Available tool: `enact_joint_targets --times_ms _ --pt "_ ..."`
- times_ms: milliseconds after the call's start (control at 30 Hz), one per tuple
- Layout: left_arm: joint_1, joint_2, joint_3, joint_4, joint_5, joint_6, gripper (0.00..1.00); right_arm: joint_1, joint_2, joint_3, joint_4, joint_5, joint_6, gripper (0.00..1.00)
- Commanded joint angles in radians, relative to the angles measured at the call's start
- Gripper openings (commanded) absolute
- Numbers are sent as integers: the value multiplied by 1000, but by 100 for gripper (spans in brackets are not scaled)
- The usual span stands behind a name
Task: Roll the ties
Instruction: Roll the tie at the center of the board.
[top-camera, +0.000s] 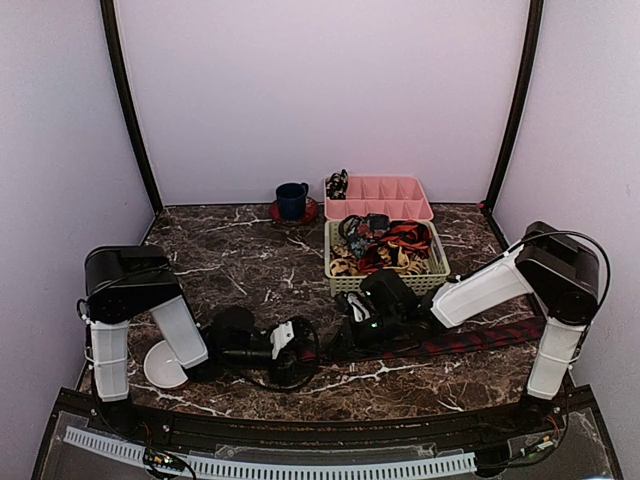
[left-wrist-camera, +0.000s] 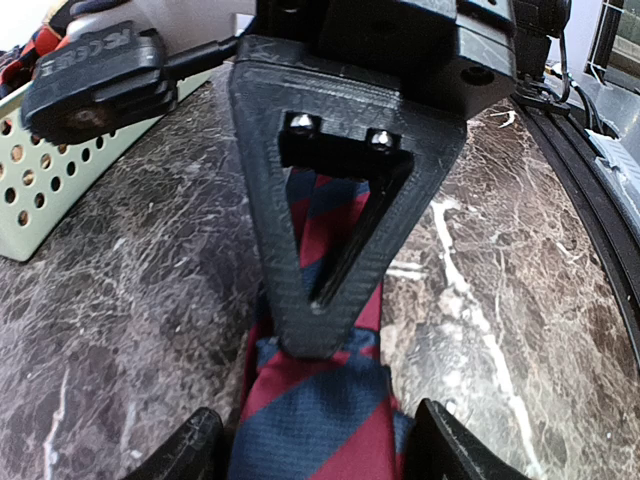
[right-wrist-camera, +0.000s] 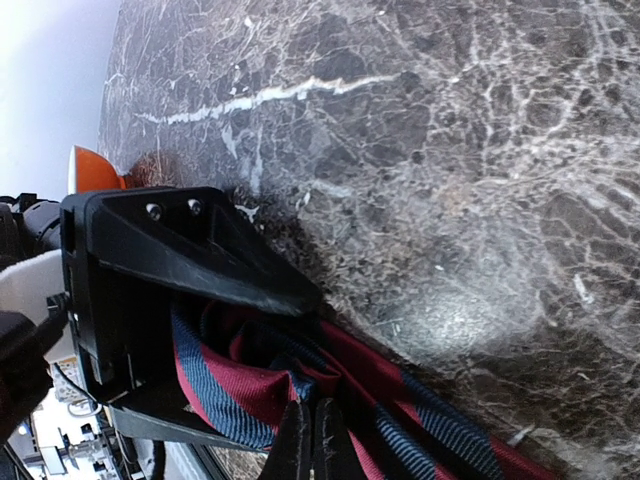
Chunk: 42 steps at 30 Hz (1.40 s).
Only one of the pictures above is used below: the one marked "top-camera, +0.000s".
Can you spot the black front rail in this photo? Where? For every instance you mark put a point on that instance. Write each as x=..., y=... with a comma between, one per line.
x=487, y=428

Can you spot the black corner post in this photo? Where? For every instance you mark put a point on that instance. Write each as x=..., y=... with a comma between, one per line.
x=124, y=92
x=517, y=106

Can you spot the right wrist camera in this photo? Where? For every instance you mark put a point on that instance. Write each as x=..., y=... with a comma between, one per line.
x=354, y=307

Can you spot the white slotted cable duct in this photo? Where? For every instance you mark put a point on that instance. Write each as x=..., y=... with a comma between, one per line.
x=239, y=462

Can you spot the yellow insect print tie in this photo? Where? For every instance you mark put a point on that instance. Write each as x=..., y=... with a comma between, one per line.
x=385, y=256

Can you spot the red saucer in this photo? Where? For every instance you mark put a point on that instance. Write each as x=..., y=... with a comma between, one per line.
x=311, y=213

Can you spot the black red striped tie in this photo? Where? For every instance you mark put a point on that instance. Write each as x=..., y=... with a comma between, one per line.
x=410, y=235

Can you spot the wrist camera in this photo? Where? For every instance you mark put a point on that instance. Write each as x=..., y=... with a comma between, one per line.
x=354, y=307
x=280, y=337

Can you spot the white bowl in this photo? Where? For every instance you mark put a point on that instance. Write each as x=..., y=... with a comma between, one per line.
x=160, y=372

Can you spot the green perforated plastic basket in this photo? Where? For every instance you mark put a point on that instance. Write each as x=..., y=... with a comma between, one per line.
x=437, y=263

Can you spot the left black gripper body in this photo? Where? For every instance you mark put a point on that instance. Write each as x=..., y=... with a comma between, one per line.
x=229, y=357

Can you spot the pink divided organizer box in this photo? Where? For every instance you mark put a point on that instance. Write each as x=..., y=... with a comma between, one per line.
x=398, y=197

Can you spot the red navy striped tie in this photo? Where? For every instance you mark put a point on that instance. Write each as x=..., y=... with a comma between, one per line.
x=343, y=350

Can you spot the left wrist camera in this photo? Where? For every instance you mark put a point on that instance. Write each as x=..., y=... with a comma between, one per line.
x=280, y=337

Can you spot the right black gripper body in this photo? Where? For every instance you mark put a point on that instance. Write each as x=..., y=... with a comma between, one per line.
x=387, y=329

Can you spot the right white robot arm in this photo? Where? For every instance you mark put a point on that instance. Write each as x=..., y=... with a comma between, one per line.
x=567, y=272

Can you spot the dark floral tie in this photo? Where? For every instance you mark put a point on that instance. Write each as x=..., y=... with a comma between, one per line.
x=360, y=232

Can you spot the left black corner post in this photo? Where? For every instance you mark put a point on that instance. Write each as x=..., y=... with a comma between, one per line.
x=124, y=92

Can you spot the right black corner post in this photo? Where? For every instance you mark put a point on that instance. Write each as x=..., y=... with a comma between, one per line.
x=517, y=106

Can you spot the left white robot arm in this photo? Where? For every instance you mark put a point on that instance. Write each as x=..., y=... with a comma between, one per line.
x=123, y=282

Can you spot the dark blue mug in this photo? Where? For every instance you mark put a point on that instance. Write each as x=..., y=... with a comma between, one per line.
x=291, y=200

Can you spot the rolled black floral tie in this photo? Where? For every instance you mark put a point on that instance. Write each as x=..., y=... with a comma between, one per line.
x=336, y=185

